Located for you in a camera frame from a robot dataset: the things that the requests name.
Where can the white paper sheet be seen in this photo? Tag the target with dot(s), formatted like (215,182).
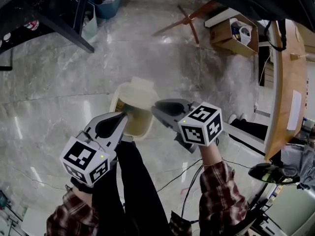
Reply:
(294,109)

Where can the person's left forearm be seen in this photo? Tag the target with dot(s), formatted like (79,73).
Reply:
(73,215)

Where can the person's right forearm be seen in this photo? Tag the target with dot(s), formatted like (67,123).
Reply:
(221,193)

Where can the wooden table with white legs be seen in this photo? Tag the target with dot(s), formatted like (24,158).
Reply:
(290,77)

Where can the white box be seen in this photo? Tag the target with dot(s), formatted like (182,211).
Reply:
(34,222)

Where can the flat cardboard sheets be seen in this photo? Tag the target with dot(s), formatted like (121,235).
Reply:
(268,75)

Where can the open cardboard box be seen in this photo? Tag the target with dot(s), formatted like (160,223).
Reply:
(221,37)

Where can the teal plastic bin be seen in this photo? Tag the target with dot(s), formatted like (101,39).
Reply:
(108,7)

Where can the small wooden block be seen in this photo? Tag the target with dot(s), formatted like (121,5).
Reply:
(294,56)

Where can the white plastic bag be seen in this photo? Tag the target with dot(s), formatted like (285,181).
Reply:
(244,34)

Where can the person's legs in black trousers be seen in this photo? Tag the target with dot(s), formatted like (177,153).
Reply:
(137,181)

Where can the cream plastic bucket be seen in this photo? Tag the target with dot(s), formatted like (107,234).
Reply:
(141,125)

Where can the grey equipment case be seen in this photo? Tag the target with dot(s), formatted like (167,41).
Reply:
(295,205)

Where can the person's plaid shirt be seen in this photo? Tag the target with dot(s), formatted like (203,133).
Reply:
(180,225)

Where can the black wristband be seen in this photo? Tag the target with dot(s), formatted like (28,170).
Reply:
(81,187)

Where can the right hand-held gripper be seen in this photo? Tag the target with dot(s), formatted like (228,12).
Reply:
(200,124)

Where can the translucent plastic bag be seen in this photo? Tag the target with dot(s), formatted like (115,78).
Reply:
(89,26)

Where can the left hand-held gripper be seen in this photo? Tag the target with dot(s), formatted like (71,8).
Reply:
(83,160)

